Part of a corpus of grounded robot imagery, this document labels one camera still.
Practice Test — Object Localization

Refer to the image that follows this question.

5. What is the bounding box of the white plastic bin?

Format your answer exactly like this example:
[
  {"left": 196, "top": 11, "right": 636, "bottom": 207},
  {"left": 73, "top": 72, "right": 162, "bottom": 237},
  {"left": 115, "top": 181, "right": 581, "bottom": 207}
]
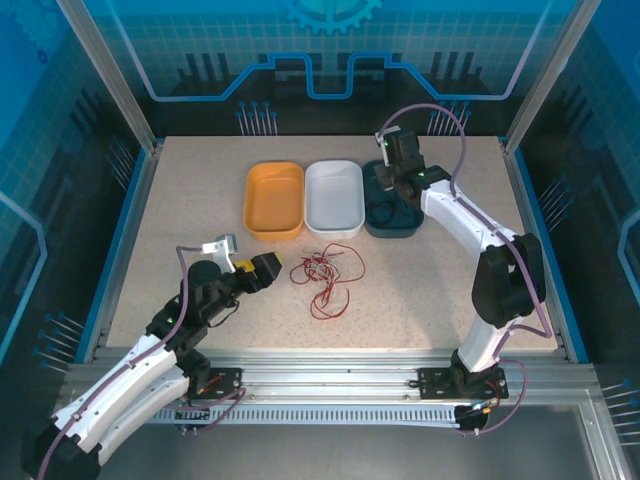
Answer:
[{"left": 303, "top": 158, "right": 365, "bottom": 240}]

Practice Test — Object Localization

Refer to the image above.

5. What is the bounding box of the aluminium enclosure post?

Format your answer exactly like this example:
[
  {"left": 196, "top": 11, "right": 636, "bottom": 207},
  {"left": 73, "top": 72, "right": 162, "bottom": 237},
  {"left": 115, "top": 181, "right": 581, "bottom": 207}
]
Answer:
[
  {"left": 499, "top": 0, "right": 604, "bottom": 156},
  {"left": 54, "top": 0, "right": 166, "bottom": 156}
]

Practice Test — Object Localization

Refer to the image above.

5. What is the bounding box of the thin red cable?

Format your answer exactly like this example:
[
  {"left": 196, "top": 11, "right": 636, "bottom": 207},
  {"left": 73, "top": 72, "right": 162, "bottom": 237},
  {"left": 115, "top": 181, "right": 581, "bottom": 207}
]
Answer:
[{"left": 299, "top": 254, "right": 351, "bottom": 321}]

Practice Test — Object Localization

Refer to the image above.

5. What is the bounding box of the orange plastic bin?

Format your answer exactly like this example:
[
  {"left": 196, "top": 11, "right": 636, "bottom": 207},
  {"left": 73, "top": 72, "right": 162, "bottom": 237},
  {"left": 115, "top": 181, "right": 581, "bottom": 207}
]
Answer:
[{"left": 243, "top": 160, "right": 305, "bottom": 243}]

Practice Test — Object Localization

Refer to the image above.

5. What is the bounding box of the thick red cable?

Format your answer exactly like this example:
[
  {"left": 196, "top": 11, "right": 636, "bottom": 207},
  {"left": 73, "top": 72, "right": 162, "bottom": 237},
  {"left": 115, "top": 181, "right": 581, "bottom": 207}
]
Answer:
[{"left": 290, "top": 243, "right": 366, "bottom": 301}]

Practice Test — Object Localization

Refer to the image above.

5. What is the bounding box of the slotted grey cable duct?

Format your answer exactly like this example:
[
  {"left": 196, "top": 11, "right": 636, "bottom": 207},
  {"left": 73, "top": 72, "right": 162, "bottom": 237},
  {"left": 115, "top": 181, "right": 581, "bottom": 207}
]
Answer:
[{"left": 142, "top": 403, "right": 464, "bottom": 427}]

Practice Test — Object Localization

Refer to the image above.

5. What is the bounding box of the dark green plastic bin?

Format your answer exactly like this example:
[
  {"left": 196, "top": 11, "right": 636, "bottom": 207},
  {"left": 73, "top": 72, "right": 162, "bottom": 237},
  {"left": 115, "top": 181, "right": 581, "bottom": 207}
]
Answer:
[{"left": 363, "top": 158, "right": 426, "bottom": 239}]

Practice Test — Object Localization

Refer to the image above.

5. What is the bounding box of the black cable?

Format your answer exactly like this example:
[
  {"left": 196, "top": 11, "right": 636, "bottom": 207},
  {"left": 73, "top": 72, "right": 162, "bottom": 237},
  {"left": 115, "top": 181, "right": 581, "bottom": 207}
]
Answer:
[{"left": 368, "top": 196, "right": 414, "bottom": 226}]

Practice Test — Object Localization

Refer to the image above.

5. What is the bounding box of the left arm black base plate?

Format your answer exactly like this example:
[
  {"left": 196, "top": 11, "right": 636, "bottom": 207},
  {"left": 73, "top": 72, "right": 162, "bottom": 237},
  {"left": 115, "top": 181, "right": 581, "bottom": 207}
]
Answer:
[{"left": 172, "top": 367, "right": 245, "bottom": 401}]

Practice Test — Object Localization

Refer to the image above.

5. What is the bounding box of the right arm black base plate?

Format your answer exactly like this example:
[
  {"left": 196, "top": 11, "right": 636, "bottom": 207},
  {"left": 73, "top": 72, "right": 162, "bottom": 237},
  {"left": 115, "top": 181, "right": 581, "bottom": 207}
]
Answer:
[{"left": 417, "top": 367, "right": 510, "bottom": 401}]

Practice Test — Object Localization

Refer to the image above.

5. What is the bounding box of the blue table edge trim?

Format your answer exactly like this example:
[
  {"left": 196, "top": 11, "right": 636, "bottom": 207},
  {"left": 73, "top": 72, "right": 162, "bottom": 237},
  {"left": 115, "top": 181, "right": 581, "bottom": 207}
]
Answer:
[
  {"left": 74, "top": 148, "right": 152, "bottom": 364},
  {"left": 504, "top": 142, "right": 591, "bottom": 364}
]

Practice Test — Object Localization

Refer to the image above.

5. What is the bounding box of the aluminium front rail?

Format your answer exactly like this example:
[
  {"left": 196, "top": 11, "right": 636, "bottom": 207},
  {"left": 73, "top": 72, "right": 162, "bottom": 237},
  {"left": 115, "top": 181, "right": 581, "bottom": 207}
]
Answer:
[{"left": 64, "top": 347, "right": 596, "bottom": 409}]

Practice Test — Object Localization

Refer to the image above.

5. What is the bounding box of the white cable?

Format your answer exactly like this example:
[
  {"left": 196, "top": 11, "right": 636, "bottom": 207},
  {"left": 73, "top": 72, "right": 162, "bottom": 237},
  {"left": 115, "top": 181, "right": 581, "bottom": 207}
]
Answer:
[
  {"left": 299, "top": 252, "right": 341, "bottom": 279},
  {"left": 307, "top": 254, "right": 351, "bottom": 282}
]

